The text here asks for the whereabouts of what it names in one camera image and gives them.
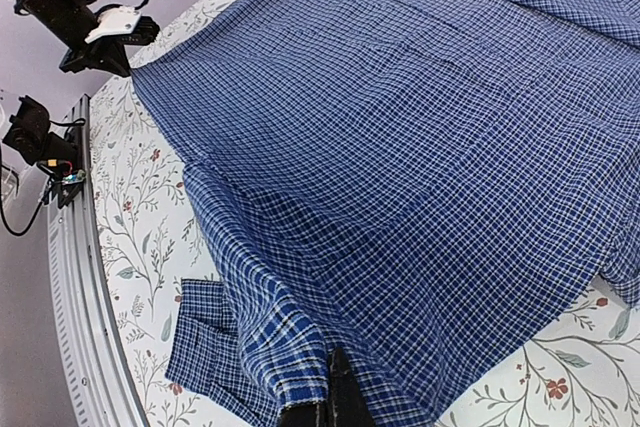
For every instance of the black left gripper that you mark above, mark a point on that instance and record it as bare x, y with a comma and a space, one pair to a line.
105, 55

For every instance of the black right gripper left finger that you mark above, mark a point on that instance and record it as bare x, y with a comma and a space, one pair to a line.
306, 415

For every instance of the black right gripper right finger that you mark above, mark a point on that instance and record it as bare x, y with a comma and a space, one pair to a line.
345, 405

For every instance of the blue checkered button shirt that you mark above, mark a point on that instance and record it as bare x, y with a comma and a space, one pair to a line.
414, 186

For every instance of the floral patterned table cloth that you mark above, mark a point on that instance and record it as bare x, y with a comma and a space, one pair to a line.
582, 369

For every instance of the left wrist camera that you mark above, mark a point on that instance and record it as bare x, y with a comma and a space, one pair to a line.
124, 24

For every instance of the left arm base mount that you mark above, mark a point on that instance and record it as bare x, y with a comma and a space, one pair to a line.
55, 148

